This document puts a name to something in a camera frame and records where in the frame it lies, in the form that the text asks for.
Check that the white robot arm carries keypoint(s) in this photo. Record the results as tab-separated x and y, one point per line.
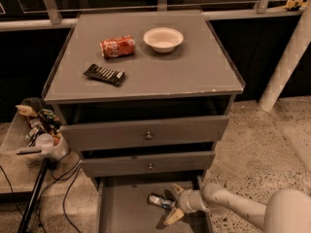
288	210

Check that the white paper bowl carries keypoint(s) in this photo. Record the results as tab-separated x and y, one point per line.
163	39

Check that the grey bottom drawer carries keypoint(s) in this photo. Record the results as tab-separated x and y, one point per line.
125	208

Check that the black snack wrapper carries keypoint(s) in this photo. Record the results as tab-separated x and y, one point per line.
104	75

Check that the white paper cup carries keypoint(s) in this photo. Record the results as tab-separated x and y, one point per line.
44	141

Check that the black stand leg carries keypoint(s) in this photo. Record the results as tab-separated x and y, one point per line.
33	197

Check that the yellow clamp on railing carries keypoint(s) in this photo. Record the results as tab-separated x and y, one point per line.
293	5

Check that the brass top drawer knob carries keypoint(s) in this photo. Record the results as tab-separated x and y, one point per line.
148	136

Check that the grey middle drawer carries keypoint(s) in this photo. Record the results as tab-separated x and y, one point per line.
135	165

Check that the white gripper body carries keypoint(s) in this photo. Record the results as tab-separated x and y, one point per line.
185	200

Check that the grey top drawer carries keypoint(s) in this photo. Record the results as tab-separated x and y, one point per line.
131	134

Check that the silver blue redbull can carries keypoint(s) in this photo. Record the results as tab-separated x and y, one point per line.
161	201

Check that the crushed red soda can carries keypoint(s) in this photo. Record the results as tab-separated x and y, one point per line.
116	47

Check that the grey drawer cabinet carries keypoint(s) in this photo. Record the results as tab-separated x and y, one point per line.
196	79

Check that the brass middle drawer knob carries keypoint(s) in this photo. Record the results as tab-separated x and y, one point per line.
150	166

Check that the grey drawer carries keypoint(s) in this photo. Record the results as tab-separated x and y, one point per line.
131	134
125	208
135	165

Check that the brass drawer knob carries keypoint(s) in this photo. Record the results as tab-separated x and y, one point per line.
150	166
148	136

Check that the clear plastic trash bin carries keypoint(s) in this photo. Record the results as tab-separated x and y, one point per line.
14	142

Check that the crumpled snack wrappers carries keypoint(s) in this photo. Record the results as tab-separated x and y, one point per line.
44	121

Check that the metal railing frame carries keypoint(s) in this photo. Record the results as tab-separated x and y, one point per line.
17	15

